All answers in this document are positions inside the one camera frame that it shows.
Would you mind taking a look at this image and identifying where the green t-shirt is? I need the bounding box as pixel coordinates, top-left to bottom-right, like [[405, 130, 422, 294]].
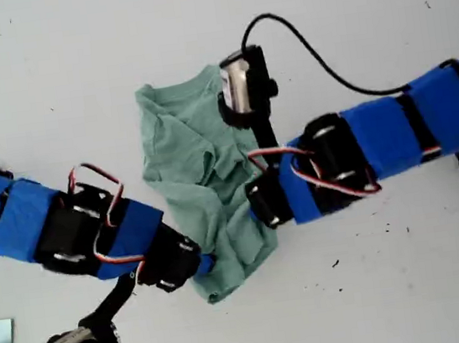
[[128, 57, 288, 313]]

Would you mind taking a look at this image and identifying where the gripper camera cable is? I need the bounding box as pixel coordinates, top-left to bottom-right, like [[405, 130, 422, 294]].
[[237, 0, 459, 116]]

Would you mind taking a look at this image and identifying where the arm red white wire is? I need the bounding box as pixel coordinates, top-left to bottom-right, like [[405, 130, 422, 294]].
[[247, 133, 384, 212], [65, 155, 150, 285]]

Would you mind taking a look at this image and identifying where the gripper camera stalk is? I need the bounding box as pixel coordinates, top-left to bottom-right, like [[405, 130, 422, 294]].
[[72, 272, 146, 343], [211, 42, 289, 176]]

